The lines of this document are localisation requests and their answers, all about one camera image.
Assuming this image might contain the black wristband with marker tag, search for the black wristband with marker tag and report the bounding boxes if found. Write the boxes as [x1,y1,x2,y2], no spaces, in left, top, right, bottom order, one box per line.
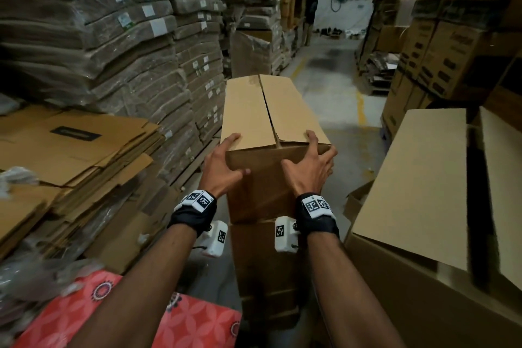
[167,190,217,237]
[294,192,340,239]

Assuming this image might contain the stack of printed cardboard boxes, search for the stack of printed cardboard boxes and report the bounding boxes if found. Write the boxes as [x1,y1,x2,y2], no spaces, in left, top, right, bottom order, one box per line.
[380,0,522,141]

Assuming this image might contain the brown cardboard box under stack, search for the brown cardboard box under stack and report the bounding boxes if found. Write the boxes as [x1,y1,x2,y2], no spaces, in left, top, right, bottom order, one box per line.
[230,218,309,330]

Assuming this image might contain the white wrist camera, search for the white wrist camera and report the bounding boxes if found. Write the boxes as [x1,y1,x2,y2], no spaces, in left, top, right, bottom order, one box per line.
[274,216,301,254]
[199,220,228,259]

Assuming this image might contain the person's left forearm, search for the person's left forearm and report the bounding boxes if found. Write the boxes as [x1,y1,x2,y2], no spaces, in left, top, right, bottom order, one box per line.
[67,223,200,348]

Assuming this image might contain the distant stacks of cardboard bundles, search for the distant stacks of cardboard bundles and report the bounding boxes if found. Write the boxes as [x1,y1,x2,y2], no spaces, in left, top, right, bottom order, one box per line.
[219,0,309,77]

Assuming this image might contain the stacks of wrapped cardboard bundles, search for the stacks of wrapped cardboard bundles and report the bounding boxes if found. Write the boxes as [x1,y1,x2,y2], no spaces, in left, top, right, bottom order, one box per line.
[0,0,227,183]

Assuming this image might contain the person's left hand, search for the person's left hand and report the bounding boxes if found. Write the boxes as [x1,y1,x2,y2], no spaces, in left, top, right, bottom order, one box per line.
[198,133,251,199]

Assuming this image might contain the wooden pallet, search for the wooden pallet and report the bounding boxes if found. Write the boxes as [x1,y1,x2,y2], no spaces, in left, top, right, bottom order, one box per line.
[170,136,223,194]

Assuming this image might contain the pile of flattened cardboard sheets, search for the pile of flattened cardboard sheets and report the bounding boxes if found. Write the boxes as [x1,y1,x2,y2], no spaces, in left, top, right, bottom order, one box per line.
[0,104,180,276]

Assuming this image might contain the red patterned cloth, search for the red patterned cloth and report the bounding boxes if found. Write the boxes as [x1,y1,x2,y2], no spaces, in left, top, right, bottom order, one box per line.
[12,270,243,348]

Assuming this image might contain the person's right hand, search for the person's right hand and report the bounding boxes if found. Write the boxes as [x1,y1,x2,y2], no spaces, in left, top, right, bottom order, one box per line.
[281,130,338,198]

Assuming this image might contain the clear plastic wrap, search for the clear plastic wrap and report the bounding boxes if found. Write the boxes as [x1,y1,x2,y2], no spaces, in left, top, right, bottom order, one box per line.
[0,238,104,338]

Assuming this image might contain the brown cardboard box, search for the brown cardboard box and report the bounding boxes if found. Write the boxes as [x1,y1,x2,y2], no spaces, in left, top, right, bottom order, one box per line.
[220,74,332,225]
[230,218,309,330]

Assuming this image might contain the person's right forearm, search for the person's right forearm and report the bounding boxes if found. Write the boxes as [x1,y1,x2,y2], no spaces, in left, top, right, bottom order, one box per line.
[306,231,405,348]

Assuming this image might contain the pile of loose cardboard scraps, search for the pile of loose cardboard scraps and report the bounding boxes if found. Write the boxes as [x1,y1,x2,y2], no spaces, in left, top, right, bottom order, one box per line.
[356,50,402,96]

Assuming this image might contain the large open cardboard box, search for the large open cardboard box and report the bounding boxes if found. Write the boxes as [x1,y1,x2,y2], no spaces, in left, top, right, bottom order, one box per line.
[343,107,522,348]

